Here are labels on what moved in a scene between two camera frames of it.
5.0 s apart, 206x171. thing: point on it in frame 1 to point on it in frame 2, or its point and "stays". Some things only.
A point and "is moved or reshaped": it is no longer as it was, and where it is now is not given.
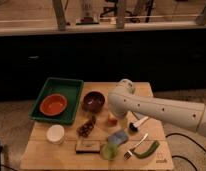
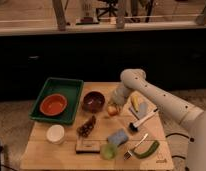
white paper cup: [55, 134] stays
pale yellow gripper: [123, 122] to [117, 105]
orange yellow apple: [111, 122] is moved or reshaped
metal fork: [130, 152] stays
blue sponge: [118, 137] stays
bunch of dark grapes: [84, 129] stays
